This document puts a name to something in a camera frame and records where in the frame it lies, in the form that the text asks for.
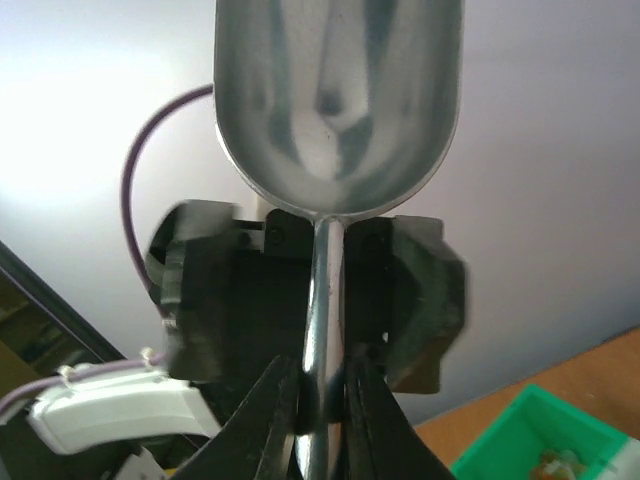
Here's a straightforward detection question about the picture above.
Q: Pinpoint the metal scoop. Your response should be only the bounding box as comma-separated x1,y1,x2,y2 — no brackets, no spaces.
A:
213,0,464,479

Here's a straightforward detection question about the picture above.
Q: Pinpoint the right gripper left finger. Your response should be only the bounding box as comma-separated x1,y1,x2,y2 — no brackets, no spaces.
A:
173,356,299,480

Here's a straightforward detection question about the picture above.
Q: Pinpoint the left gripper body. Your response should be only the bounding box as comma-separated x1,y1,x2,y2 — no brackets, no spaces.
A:
214,209,393,400

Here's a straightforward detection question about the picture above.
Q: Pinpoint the green plastic bin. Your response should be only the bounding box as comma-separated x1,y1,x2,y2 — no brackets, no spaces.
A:
451,385,639,479

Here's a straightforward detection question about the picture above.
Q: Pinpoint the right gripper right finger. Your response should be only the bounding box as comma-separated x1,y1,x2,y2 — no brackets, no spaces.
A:
343,358,454,480

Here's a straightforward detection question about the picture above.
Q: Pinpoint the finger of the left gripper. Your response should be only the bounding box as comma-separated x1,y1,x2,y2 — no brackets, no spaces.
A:
387,216,467,393
145,200,235,383

